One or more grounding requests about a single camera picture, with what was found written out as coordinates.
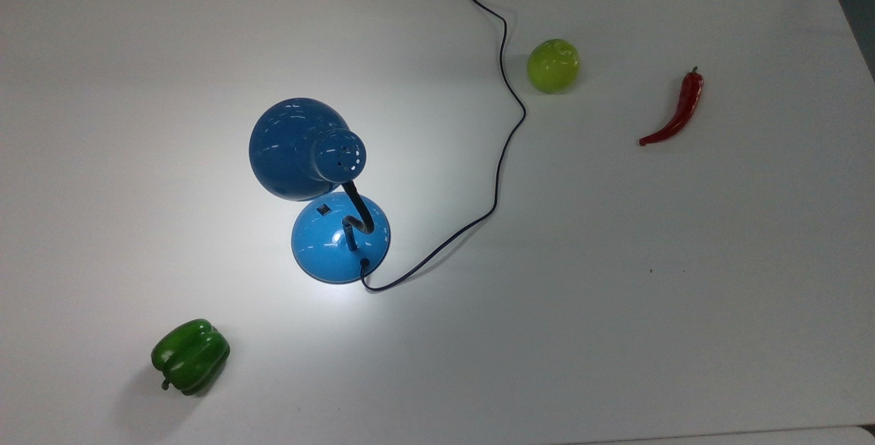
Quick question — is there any red chili pepper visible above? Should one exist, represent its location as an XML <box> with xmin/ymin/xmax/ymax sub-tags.
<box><xmin>638</xmin><ymin>66</ymin><xmax>705</xmax><ymax>147</ymax></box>

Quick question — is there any black lamp power cable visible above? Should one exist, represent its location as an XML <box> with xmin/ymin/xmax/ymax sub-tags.
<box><xmin>360</xmin><ymin>0</ymin><xmax>527</xmax><ymax>293</ymax></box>

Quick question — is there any blue desk lamp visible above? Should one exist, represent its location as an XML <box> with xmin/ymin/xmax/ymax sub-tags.
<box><xmin>248</xmin><ymin>97</ymin><xmax>392</xmax><ymax>285</ymax></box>

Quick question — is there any green apple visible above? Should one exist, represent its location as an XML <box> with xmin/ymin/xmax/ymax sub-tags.
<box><xmin>526</xmin><ymin>38</ymin><xmax>581</xmax><ymax>95</ymax></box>

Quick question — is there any green bell pepper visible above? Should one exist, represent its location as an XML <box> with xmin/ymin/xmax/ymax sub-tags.
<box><xmin>150</xmin><ymin>319</ymin><xmax>231</xmax><ymax>396</ymax></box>

